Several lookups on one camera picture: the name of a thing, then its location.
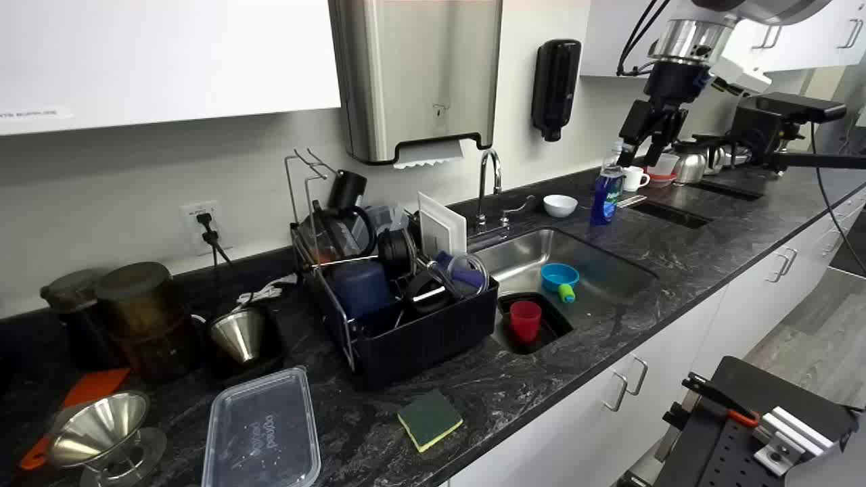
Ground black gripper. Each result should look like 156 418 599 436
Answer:
614 56 714 172

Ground blue pan with green handle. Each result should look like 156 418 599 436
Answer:
538 259 584 305

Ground stainless steel sink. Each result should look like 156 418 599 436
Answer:
469 223 660 357

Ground black dish rack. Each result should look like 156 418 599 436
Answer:
283 145 502 391

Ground white mug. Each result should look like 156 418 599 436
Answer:
620 161 653 194

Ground steel kettle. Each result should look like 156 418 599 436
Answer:
672 131 727 188

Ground blue cup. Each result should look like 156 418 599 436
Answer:
589 168 628 230

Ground white bowl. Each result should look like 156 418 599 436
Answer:
543 192 582 222

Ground chrome side sprayer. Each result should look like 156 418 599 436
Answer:
498 192 538 230

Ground black coffee machine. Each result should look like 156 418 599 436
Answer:
728 90 854 172

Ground chrome gooseneck faucet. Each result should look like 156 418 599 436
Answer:
475 148 507 233

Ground white lower cabinets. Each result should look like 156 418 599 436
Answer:
444 188 866 487

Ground red plastic cup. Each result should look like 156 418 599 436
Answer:
507 296 548 347

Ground white paper towel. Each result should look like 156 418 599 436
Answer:
392 137 480 172

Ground white square plate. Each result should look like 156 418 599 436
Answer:
414 188 471 259

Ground stainless paper towel dispenser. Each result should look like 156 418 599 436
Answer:
327 0 507 168

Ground black tool with orange grip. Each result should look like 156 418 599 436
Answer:
681 370 763 432

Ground black mug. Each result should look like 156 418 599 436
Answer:
322 168 372 219

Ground black mounting plate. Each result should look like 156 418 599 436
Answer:
656 353 862 487

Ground dark blue plastic container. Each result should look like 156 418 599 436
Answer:
327 259 399 330

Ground aluminium clamp block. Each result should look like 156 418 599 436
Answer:
751 402 840 478

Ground green and yellow sponge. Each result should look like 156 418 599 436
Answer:
395 387 469 455

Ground white cloth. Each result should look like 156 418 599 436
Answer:
235 272 302 310

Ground steel cone coffee dripper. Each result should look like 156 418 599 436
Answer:
207 305 269 368

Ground clear plastic container lid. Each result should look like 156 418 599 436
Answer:
199 364 326 487

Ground wide white upper cabinet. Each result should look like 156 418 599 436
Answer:
0 0 345 137

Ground large dark canister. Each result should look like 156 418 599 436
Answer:
92 259 202 383

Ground small dark canister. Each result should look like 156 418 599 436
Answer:
39 267 123 374

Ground orange spatula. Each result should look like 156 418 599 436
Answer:
19 364 137 475

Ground large steel funnel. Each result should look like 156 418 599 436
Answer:
47 388 153 470

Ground black wall soap dispenser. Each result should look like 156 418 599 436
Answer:
529 38 584 142

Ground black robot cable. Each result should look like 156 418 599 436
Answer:
614 0 678 80

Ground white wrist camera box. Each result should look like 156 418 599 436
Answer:
710 67 779 94

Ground steel upper cabinet handle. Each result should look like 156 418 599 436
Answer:
751 22 789 53
837 15 866 50

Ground black hanging cable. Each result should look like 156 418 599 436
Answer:
808 119 866 264

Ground black pan with steel handle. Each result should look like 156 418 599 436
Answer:
375 223 426 275

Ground black power plug cable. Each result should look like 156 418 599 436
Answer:
196 211 239 271

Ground white wall outlet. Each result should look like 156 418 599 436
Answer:
180 196 222 257

